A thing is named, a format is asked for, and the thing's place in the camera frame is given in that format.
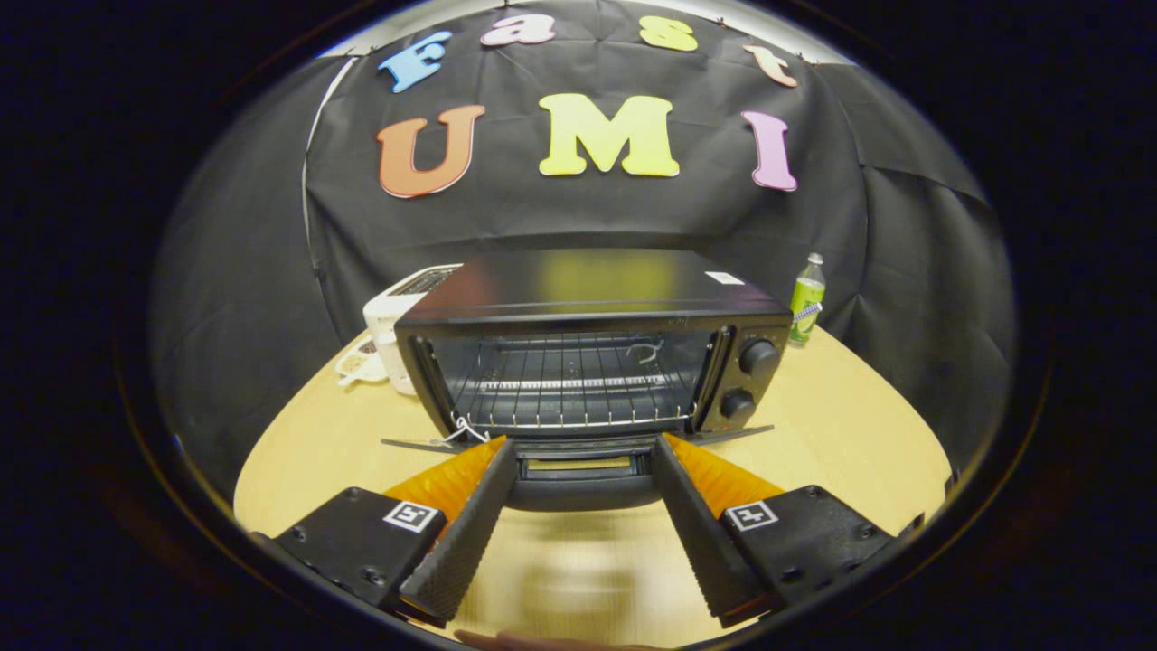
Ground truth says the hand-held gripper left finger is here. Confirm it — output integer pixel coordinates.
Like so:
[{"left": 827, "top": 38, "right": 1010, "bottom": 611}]
[{"left": 251, "top": 436, "right": 518, "bottom": 628}]

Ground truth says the white pop-up toaster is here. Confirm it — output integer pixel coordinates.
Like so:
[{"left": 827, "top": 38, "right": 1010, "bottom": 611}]
[{"left": 363, "top": 264, "right": 464, "bottom": 397}]

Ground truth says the white divided snack dish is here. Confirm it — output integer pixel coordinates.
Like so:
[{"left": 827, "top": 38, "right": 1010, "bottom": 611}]
[{"left": 334, "top": 336, "right": 390, "bottom": 388}]

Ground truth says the white string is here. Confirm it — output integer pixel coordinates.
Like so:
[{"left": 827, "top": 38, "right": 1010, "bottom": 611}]
[{"left": 437, "top": 414, "right": 491, "bottom": 447}]

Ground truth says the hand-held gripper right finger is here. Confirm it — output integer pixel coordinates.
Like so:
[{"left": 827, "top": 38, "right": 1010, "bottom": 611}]
[{"left": 651, "top": 432, "right": 927, "bottom": 629}]

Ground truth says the black backdrop cloth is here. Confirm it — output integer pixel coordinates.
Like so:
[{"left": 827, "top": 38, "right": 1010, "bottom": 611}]
[{"left": 149, "top": 0, "right": 1018, "bottom": 507}]

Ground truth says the black toaster oven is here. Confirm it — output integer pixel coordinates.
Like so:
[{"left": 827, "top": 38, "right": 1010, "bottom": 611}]
[{"left": 381, "top": 249, "right": 795, "bottom": 514}]

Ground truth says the green drink bottle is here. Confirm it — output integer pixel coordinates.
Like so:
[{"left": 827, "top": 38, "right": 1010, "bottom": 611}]
[{"left": 788, "top": 253, "right": 827, "bottom": 348}]

